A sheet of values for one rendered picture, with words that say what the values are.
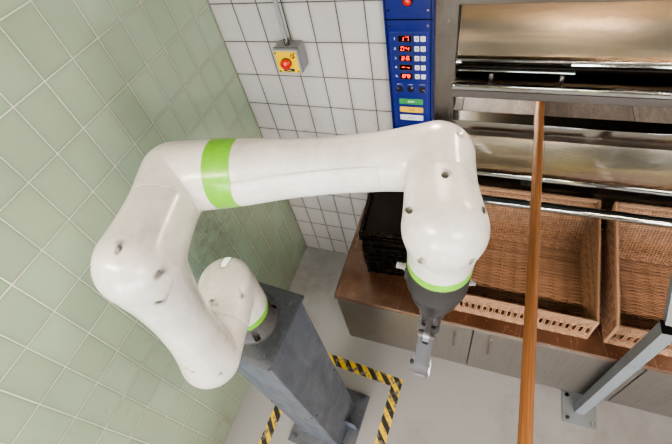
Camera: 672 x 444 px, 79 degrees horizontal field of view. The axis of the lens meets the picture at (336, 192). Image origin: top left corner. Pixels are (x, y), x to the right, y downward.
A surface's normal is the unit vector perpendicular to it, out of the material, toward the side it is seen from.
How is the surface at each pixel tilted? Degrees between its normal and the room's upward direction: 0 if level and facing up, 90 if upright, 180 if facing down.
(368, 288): 0
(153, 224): 33
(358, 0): 90
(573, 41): 70
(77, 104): 90
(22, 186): 90
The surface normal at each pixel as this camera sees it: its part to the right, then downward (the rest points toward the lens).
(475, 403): -0.17, -0.65
